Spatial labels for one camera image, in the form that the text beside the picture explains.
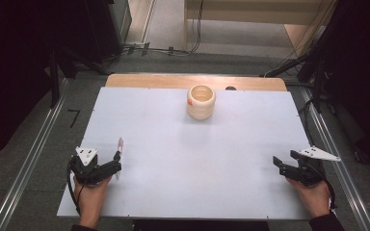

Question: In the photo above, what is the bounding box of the black floor cable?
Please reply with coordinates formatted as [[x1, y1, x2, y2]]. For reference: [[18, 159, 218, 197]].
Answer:
[[121, 0, 204, 58]]

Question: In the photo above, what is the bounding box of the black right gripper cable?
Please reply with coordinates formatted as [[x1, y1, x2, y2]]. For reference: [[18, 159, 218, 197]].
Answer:
[[312, 164, 338, 211]]

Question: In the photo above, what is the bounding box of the light wooden bench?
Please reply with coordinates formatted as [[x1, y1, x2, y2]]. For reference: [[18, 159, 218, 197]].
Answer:
[[184, 0, 338, 51]]

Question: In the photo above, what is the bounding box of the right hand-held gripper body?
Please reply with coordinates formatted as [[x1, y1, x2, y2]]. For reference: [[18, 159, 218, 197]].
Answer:
[[289, 145, 342, 188]]

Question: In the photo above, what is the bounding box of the dark cabinet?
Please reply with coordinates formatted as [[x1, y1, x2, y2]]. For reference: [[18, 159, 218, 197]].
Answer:
[[86, 0, 133, 64]]

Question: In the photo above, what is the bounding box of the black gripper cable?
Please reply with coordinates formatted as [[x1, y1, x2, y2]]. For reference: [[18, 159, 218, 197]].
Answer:
[[66, 158, 82, 217], [312, 164, 338, 211]]

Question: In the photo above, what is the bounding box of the cream ribbed cup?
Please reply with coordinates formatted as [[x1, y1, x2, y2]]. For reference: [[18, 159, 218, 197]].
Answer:
[[186, 84, 217, 122]]

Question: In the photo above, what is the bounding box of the pink toothbrush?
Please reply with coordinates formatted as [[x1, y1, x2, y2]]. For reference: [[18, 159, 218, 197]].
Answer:
[[115, 137, 125, 181]]

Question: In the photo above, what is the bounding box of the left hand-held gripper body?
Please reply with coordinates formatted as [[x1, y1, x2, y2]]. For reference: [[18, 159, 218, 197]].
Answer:
[[68, 145, 110, 186]]

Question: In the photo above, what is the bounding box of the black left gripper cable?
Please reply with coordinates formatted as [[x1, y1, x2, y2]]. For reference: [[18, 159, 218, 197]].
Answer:
[[66, 158, 82, 217]]

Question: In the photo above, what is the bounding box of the black cable beside table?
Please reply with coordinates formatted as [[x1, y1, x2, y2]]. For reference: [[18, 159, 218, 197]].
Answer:
[[298, 98, 316, 143]]

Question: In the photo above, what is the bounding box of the person's right hand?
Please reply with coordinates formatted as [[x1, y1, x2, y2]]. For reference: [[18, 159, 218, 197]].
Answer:
[[285, 177, 331, 219]]

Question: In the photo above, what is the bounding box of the metal floor rail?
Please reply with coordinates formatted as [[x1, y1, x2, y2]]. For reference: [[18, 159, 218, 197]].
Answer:
[[298, 86, 370, 231], [0, 78, 69, 231]]

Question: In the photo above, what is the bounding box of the person's left hand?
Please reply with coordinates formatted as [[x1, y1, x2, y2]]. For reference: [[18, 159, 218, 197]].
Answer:
[[73, 175, 114, 224]]

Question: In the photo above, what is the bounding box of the black metal stand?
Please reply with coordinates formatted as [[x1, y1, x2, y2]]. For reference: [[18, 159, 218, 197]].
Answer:
[[44, 0, 110, 110], [262, 0, 338, 114]]

